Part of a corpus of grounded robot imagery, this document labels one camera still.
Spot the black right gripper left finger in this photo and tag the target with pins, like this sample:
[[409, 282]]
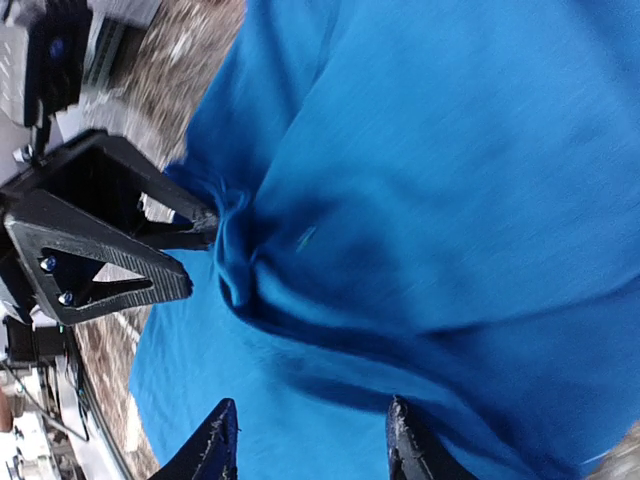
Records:
[[211, 451]]

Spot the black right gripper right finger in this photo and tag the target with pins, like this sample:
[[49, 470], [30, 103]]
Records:
[[414, 453]]

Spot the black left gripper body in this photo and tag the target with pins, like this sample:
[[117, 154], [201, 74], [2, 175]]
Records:
[[17, 296]]

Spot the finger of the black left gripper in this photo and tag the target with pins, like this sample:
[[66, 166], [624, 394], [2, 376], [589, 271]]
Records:
[[107, 177], [81, 268]]

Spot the blue printed t-shirt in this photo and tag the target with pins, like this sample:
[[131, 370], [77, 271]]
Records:
[[437, 200]]

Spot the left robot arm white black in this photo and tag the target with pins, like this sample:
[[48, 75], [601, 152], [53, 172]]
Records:
[[13, 69]]

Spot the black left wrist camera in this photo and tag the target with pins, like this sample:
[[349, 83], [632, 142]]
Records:
[[57, 37]]

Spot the white slotted cable duct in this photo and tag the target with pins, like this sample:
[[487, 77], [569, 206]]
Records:
[[108, 45]]

